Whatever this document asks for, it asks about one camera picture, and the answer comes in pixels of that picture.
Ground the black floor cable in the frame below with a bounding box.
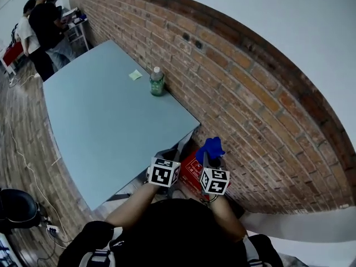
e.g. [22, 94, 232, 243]
[35, 229, 65, 267]

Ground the yellow sticky note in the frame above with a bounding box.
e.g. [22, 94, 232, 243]
[128, 69, 144, 81]

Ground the green plastic bottle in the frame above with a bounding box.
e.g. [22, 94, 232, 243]
[149, 66, 166, 97]

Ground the person's right forearm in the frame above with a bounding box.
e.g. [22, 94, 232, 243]
[209, 195, 249, 244]

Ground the red box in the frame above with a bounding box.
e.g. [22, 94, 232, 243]
[179, 148, 212, 195]

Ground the black office chair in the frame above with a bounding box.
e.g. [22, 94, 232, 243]
[0, 188, 42, 231]

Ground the light blue table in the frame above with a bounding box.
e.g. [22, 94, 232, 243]
[42, 39, 202, 212]

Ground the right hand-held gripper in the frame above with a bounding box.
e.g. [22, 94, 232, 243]
[199, 150, 232, 197]

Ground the blue wiping cloth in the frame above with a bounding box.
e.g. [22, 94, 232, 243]
[195, 136, 226, 161]

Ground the person's black clothing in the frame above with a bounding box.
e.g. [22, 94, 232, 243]
[56, 197, 285, 267]

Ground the person's left forearm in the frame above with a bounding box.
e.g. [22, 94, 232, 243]
[105, 181, 157, 231]

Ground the white shelf unit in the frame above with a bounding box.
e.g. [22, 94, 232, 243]
[239, 204, 356, 267]

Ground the red white desk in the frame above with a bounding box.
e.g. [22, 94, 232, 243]
[0, 39, 25, 76]

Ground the white floor cable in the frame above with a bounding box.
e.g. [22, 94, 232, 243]
[4, 73, 71, 245]

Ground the white side table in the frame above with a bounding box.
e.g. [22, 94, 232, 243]
[61, 6, 90, 52]

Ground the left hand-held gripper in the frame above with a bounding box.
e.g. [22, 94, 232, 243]
[146, 147, 182, 189]

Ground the grey backpack strap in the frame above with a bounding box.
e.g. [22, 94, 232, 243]
[244, 237, 265, 267]
[80, 248, 116, 267]

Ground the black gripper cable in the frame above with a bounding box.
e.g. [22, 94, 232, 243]
[199, 194, 221, 205]

